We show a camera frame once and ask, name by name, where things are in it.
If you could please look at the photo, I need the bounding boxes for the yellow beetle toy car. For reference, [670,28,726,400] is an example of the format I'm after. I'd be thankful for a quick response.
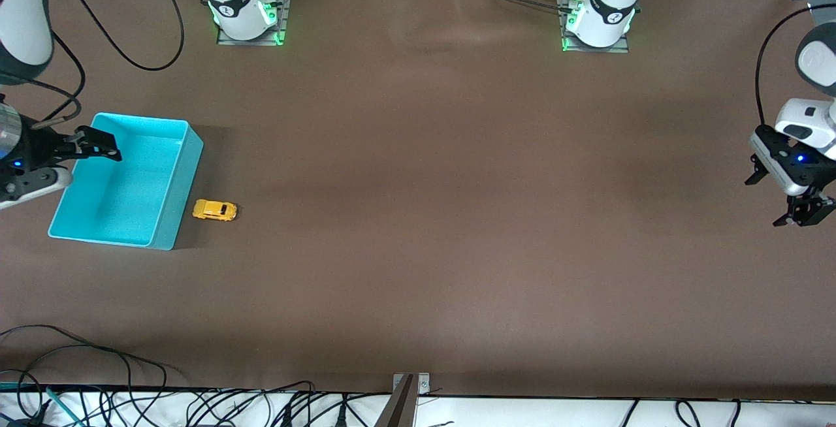
[192,198,238,223]

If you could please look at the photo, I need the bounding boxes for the cyan plastic bin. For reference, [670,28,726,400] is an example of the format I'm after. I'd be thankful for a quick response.
[48,112,204,251]

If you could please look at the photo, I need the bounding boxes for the teal stick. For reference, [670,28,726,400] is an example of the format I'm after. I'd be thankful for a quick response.
[44,386,87,427]

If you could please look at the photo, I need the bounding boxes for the grey metal pole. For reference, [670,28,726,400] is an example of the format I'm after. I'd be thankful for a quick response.
[374,375,417,427]

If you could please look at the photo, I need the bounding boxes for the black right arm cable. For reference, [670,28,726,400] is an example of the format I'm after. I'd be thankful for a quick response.
[0,29,87,130]
[49,0,186,72]

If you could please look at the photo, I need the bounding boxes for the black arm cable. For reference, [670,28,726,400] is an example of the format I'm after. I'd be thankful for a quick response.
[0,29,87,130]
[756,5,818,129]
[49,0,186,72]

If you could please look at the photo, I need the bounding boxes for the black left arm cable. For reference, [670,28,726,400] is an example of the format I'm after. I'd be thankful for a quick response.
[756,5,818,129]

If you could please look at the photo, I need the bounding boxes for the grey metal arm base plate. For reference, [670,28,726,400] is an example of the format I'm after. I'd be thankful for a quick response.
[560,0,632,54]
[216,0,292,46]

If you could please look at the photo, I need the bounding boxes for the long black cable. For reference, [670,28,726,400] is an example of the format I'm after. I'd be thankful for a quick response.
[0,324,169,409]

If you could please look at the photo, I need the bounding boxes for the black looped cable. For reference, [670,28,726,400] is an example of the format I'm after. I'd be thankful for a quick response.
[0,368,48,427]

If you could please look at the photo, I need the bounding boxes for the small metal bracket plate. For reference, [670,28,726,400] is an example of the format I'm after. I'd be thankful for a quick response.
[393,372,431,396]

